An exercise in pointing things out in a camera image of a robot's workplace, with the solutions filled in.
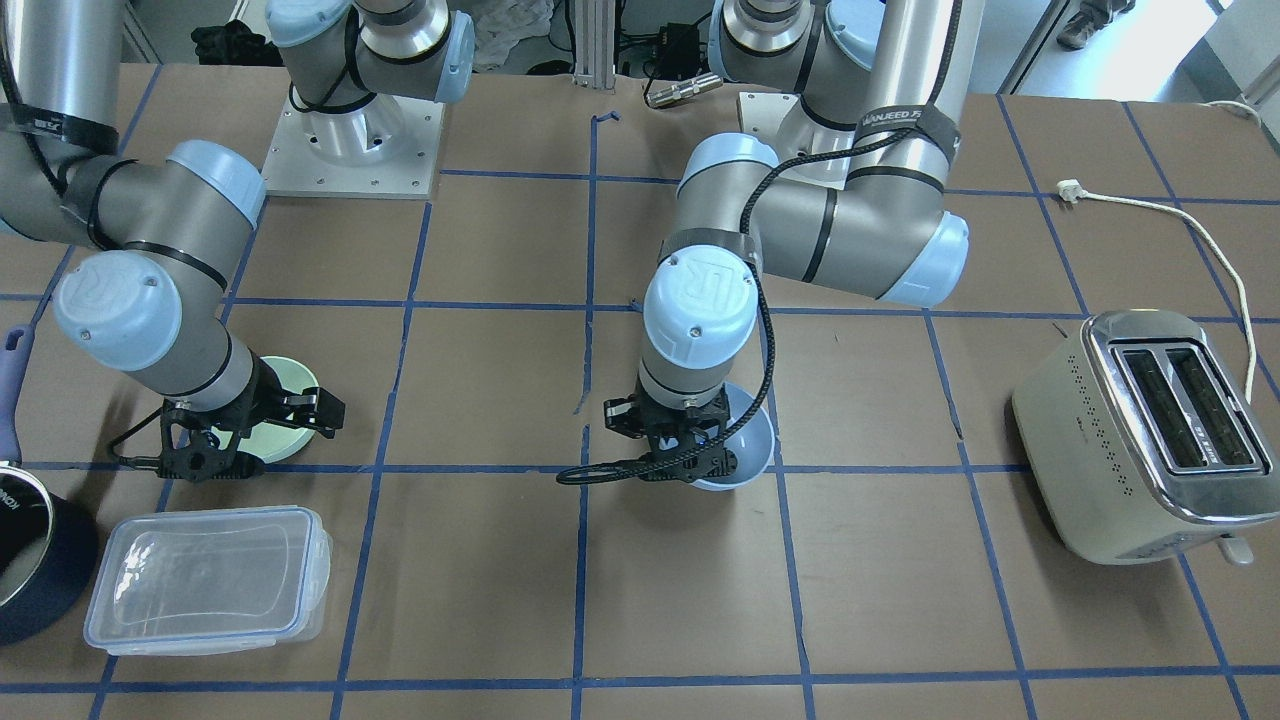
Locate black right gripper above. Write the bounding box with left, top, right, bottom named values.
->
left=157, top=363, right=346, bottom=480

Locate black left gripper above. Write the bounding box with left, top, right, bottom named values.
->
left=603, top=387, right=739, bottom=483

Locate green plastic bowl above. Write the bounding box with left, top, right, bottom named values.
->
left=238, top=356, right=323, bottom=465

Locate blue plastic bowl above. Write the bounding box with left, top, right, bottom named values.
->
left=691, top=382, right=774, bottom=491

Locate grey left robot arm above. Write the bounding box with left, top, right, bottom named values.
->
left=558, top=1, right=986, bottom=489

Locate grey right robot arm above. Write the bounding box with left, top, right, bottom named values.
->
left=3, top=1, right=476, bottom=482

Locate clear plastic food container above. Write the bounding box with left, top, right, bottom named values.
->
left=83, top=506, right=332, bottom=656

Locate dark blue saucepan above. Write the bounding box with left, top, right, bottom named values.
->
left=1, top=324, right=99, bottom=644

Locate cream and chrome toaster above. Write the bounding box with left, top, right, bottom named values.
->
left=1011, top=309, right=1279, bottom=566

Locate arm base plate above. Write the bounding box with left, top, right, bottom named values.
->
left=739, top=91, right=854, bottom=190
left=262, top=94, right=448, bottom=200

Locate aluminium frame post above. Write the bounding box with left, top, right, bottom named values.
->
left=564, top=0, right=617, bottom=94

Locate white toaster power cord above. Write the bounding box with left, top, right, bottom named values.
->
left=1059, top=100, right=1263, bottom=405

